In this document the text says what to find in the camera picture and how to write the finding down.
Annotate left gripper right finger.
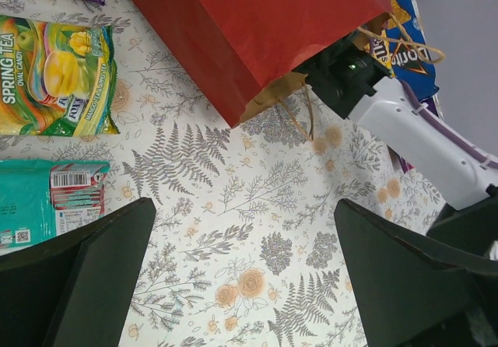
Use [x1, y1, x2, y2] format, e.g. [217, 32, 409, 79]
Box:
[335, 198, 497, 346]

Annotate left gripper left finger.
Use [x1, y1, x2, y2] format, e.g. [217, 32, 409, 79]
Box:
[1, 198, 156, 346]

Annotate teal candy packet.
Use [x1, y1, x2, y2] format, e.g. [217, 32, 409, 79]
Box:
[1, 159, 110, 254]

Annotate yellow green snack packet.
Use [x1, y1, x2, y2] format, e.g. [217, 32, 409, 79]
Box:
[1, 16, 118, 137]

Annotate blue snack packet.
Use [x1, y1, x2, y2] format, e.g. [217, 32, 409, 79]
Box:
[363, 0, 439, 101]

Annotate red paper bag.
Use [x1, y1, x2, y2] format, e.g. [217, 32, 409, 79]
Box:
[132, 0, 395, 126]

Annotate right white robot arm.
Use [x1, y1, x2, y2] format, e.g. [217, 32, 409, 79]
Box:
[294, 35, 497, 260]

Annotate floral table mat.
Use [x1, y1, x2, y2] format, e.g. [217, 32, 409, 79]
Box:
[1, 0, 443, 346]

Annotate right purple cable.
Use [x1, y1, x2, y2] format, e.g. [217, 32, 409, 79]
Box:
[400, 80, 498, 171]

